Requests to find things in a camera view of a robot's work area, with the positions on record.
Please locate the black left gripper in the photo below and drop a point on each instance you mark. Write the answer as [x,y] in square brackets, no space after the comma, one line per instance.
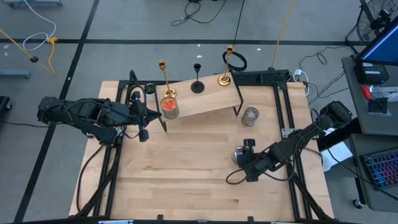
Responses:
[136,115]

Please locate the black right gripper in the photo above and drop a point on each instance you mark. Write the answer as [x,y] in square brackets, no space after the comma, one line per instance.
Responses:
[258,163]

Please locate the orange candle glass jar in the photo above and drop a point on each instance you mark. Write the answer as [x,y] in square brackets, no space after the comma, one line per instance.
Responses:
[169,105]

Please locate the gold candlestick holder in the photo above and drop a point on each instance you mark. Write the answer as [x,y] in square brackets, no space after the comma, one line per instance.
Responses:
[224,80]
[171,92]

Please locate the black candlestick holder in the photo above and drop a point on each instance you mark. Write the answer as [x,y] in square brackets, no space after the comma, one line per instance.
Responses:
[197,87]

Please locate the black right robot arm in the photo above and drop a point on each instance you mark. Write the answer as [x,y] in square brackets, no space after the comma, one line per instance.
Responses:
[298,140]

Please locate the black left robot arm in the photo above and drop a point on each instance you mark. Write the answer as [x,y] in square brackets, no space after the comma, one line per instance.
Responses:
[84,112]

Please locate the small green potted plant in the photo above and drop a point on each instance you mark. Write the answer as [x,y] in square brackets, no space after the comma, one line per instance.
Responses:
[150,88]

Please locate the clear glass jar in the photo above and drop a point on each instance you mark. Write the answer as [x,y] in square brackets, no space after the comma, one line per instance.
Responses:
[249,116]

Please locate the silver mounting plate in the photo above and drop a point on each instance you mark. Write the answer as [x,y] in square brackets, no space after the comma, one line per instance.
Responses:
[287,132]

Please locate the wooden shelf black legs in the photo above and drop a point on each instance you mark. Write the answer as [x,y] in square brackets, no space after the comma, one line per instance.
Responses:
[205,99]

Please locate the white box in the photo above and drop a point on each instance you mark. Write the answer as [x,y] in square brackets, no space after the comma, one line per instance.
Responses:
[340,152]

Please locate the white power adapter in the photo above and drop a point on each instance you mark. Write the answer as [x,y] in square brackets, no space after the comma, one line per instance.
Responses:
[298,74]

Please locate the black caster wheel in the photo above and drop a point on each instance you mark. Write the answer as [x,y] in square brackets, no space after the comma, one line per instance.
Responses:
[358,203]

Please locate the grey desk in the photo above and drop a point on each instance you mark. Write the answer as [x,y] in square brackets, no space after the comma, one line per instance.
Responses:
[353,93]

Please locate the clear bottle red cap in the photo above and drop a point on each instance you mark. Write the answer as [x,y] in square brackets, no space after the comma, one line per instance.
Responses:
[367,92]

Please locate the backlit keyboard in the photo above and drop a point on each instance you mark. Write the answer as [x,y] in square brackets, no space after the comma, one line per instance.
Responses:
[384,169]

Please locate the grey floor bar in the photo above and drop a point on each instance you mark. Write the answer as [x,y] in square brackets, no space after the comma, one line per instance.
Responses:
[14,74]

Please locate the small black box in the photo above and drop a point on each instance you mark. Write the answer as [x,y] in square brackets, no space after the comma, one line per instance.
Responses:
[377,105]

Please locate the black box device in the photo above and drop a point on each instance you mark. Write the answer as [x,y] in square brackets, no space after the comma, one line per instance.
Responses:
[371,74]

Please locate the grey cart base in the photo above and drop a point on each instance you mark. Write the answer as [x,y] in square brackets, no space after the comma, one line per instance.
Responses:
[31,3]

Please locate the computer monitor blue screen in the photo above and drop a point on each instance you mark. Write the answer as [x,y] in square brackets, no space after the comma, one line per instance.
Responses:
[385,48]

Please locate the black floor fan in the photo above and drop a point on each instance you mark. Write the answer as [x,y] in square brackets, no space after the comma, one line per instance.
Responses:
[377,21]

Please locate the black aluminium table frame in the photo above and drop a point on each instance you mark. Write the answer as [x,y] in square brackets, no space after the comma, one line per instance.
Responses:
[126,83]

